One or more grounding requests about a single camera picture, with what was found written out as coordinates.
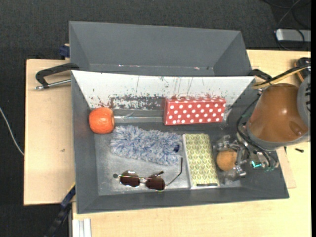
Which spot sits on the orange fruit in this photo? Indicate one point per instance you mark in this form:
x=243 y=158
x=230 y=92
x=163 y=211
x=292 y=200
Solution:
x=101 y=121

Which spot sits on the brown-lens sunglasses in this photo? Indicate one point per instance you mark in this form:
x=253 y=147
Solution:
x=155 y=183

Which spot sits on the grey metal bin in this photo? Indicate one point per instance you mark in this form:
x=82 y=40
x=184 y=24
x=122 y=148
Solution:
x=148 y=46

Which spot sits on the red box with white dots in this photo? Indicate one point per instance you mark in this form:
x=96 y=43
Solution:
x=195 y=111

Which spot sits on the brown ball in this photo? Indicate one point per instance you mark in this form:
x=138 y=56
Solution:
x=225 y=160

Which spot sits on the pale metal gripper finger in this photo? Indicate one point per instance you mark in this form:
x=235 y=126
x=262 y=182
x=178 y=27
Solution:
x=234 y=174
x=225 y=143

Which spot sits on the pale wood board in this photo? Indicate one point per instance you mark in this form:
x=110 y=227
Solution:
x=47 y=132

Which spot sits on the green patterned packet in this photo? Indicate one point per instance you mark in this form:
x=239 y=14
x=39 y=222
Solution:
x=201 y=159

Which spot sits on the blue and white fluffy cloth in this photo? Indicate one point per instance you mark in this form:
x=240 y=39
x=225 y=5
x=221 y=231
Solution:
x=145 y=144

